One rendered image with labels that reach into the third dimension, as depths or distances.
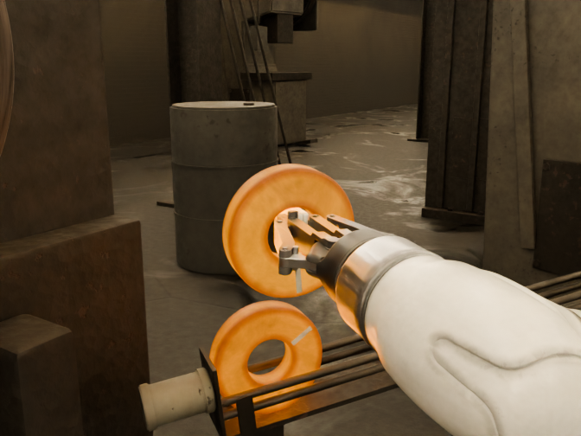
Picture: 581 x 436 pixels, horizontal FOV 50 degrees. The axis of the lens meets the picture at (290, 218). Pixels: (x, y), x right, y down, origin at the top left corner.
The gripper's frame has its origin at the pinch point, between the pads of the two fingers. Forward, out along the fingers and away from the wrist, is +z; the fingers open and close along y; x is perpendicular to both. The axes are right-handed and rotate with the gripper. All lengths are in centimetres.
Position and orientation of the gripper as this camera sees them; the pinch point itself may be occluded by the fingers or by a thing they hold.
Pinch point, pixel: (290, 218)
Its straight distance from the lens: 71.6
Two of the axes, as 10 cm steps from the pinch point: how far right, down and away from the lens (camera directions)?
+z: -3.7, -2.7, 8.9
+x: 0.2, -9.6, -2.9
